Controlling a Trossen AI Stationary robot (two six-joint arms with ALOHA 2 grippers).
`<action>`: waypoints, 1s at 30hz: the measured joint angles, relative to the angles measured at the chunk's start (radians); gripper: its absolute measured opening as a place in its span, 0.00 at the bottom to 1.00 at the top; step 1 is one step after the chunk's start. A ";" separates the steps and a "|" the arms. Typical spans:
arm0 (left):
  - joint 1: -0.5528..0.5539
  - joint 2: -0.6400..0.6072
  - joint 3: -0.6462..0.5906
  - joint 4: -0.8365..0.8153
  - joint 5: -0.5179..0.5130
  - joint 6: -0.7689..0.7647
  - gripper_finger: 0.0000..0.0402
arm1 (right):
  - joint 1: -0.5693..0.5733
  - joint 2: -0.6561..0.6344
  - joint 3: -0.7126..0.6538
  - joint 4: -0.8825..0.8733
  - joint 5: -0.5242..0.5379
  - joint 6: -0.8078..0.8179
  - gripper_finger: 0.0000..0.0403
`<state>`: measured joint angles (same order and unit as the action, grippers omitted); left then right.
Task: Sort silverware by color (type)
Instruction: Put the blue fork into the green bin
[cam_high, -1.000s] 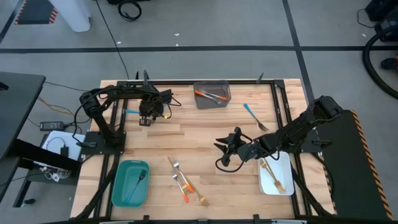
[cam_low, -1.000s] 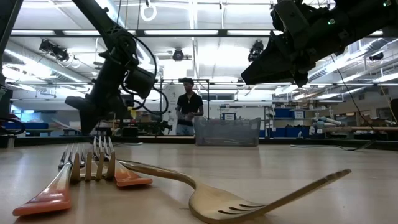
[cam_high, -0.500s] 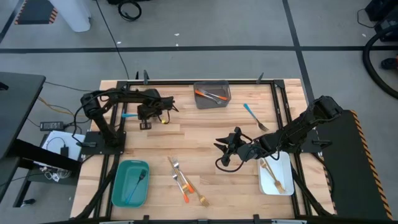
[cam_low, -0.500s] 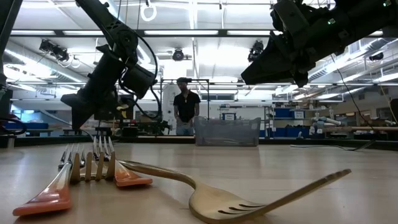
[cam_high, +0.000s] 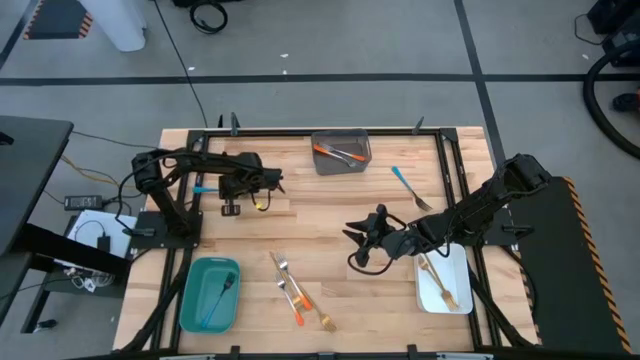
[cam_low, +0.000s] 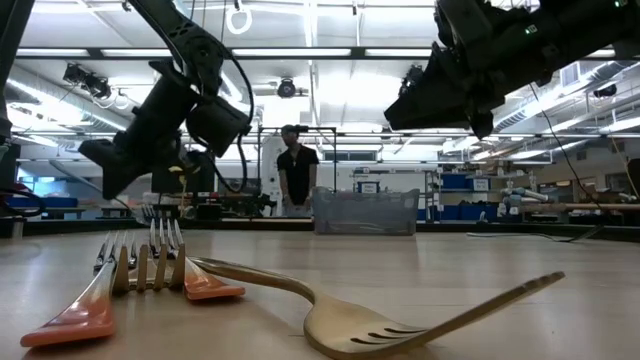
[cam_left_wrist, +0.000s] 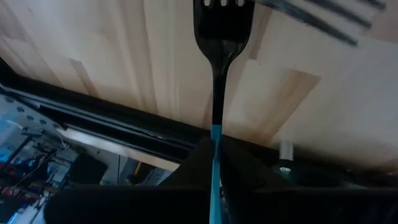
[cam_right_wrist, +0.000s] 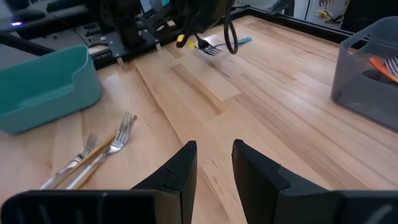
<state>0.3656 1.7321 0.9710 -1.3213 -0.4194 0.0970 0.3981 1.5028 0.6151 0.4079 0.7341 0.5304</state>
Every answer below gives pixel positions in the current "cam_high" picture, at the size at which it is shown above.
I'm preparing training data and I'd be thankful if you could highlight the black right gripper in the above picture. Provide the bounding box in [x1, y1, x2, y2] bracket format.
[342, 203, 426, 266]

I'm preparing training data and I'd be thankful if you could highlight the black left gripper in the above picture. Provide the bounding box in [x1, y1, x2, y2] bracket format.
[218, 167, 287, 216]

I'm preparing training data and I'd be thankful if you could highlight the orange-handled silver fork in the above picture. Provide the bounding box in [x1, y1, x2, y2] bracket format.
[312, 143, 359, 169]
[318, 142, 368, 163]
[274, 272, 306, 327]
[273, 251, 315, 311]

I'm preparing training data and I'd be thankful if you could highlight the grey translucent plastic bin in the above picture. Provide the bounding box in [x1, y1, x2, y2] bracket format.
[310, 128, 374, 177]

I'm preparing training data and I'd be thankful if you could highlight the white plastic tray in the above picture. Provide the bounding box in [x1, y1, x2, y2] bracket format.
[413, 242, 475, 316]

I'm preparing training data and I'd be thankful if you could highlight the teal plastic tray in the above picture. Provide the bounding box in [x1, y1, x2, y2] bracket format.
[178, 256, 241, 335]

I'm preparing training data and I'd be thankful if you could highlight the white flat box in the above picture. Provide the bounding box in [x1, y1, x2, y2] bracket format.
[66, 209, 139, 260]

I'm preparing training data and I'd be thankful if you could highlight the black power adapter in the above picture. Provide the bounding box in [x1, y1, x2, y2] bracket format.
[63, 194, 105, 212]

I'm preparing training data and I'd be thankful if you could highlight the large black hazard-striped mat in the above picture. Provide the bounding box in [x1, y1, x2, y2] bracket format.
[507, 174, 634, 355]

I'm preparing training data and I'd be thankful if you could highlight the black desk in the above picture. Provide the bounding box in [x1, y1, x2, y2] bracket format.
[0, 115, 75, 257]

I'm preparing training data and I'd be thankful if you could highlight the small black hazard-striped mat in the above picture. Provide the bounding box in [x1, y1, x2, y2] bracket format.
[22, 0, 95, 40]

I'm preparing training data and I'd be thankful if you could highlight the black aluminium table frame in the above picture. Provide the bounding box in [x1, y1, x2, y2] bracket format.
[117, 127, 541, 360]

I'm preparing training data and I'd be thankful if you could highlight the long black floor cable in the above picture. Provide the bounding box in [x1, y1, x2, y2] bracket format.
[152, 0, 210, 129]

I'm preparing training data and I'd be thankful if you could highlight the thin black floor cable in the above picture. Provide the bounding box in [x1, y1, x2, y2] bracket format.
[72, 130, 160, 150]

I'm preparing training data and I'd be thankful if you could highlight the coiled black floor cable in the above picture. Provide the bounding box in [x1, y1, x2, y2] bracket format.
[188, 0, 230, 35]

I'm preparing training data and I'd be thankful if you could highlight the yellow floor cable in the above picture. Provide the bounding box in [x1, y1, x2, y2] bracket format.
[59, 153, 136, 190]

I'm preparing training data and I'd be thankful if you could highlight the white cable bundle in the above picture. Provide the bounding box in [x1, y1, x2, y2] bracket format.
[63, 267, 117, 294]

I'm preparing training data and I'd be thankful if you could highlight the black desk support frame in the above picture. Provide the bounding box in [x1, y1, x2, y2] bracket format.
[19, 222, 132, 334]

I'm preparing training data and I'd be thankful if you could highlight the white cylindrical post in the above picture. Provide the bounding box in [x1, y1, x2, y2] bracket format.
[78, 0, 148, 53]

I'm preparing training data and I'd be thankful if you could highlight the black vacuum hose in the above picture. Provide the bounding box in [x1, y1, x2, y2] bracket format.
[582, 38, 640, 161]

